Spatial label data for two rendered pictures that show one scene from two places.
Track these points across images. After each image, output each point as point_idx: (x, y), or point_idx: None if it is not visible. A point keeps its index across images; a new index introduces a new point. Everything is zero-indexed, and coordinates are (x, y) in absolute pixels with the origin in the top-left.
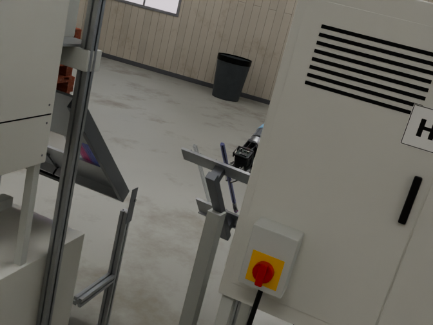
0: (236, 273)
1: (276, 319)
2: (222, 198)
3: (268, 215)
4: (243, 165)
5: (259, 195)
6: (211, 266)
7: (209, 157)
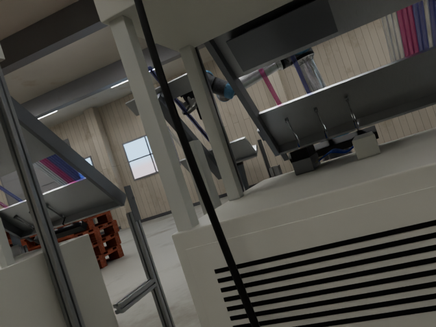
0: None
1: (285, 173)
2: (185, 124)
3: None
4: (194, 98)
5: None
6: (217, 198)
7: None
